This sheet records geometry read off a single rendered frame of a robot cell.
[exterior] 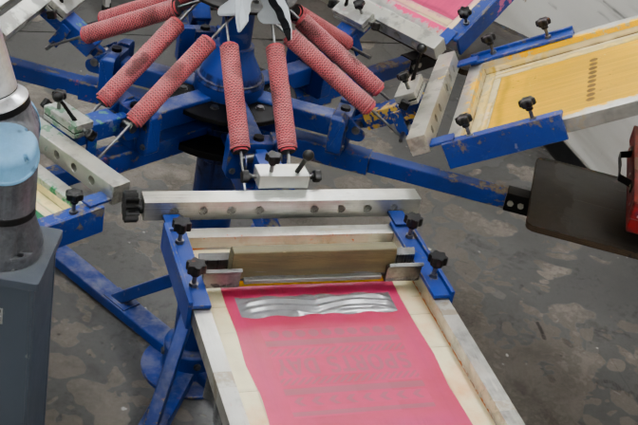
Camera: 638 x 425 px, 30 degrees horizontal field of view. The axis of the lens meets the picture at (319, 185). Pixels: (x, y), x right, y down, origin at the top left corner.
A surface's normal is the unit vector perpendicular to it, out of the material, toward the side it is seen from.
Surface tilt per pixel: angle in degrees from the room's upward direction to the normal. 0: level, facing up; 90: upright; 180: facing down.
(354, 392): 0
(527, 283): 0
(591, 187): 0
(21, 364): 90
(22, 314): 90
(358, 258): 90
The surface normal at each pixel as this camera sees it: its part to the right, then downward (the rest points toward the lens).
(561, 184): 0.16, -0.85
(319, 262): 0.28, 0.53
